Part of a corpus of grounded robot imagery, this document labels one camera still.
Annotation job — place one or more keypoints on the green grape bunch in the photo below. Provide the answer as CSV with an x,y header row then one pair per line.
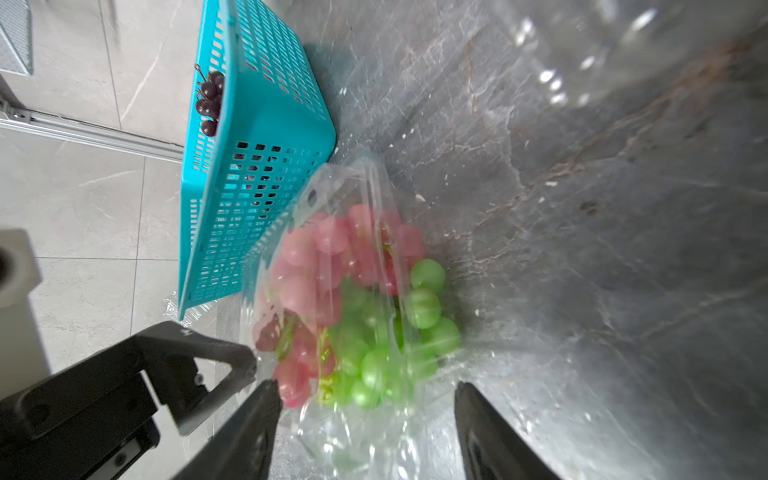
x,y
381,350

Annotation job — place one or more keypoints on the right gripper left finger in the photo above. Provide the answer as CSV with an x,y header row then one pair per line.
x,y
243,447

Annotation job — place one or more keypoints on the dark purple grape bunch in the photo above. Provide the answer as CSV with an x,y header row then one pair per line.
x,y
209,101

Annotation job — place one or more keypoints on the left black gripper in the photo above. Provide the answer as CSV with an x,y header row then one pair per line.
x,y
96,420

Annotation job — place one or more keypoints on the teal plastic basket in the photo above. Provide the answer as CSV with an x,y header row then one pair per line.
x,y
274,131

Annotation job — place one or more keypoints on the red grape bunch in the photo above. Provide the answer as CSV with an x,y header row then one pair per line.
x,y
297,295

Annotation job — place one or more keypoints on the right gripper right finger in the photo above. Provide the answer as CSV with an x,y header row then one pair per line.
x,y
490,447

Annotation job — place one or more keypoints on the white wire mesh shelf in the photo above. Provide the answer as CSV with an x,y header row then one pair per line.
x,y
16,37

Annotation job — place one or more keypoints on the clear clamshell container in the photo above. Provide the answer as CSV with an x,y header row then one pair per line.
x,y
385,442
581,51

